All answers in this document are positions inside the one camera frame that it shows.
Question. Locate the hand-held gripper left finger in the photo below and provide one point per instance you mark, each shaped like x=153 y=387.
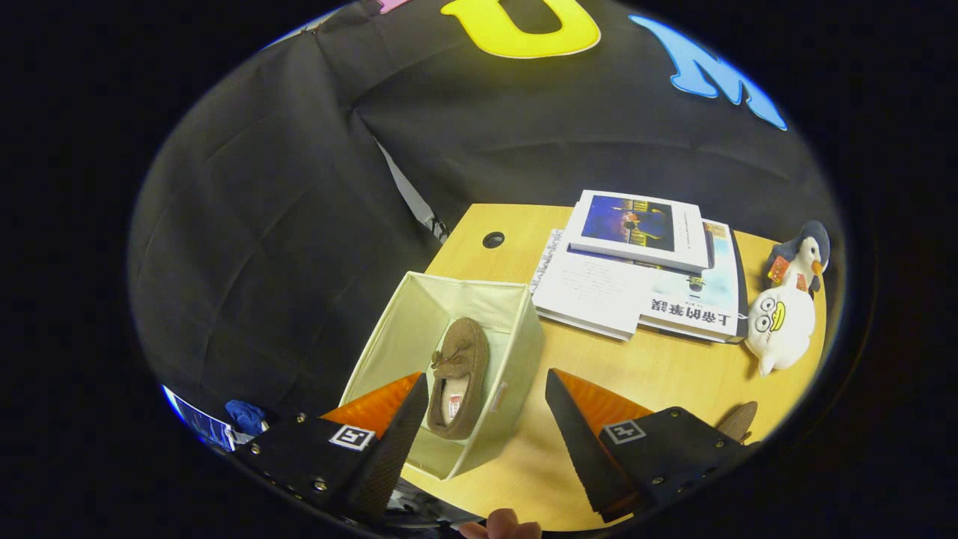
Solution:
x=397 y=449

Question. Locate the green fabric storage box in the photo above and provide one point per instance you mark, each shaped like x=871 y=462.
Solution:
x=516 y=352

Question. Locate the brown fuzzy shoe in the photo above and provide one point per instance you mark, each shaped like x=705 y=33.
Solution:
x=468 y=348
x=739 y=421

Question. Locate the white duck plush toy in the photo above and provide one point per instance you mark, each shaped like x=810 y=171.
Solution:
x=786 y=329

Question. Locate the black book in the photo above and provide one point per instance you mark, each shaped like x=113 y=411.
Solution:
x=741 y=284

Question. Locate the white book with text cover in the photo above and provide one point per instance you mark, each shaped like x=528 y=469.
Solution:
x=591 y=292

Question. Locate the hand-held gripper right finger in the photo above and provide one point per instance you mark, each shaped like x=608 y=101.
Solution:
x=580 y=449

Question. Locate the white book with night photo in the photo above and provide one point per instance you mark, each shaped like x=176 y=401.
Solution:
x=673 y=239

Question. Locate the penguin plush toy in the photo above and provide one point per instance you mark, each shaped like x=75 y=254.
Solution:
x=812 y=251

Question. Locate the blue crumpled cloth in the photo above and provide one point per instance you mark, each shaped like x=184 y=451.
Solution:
x=243 y=415

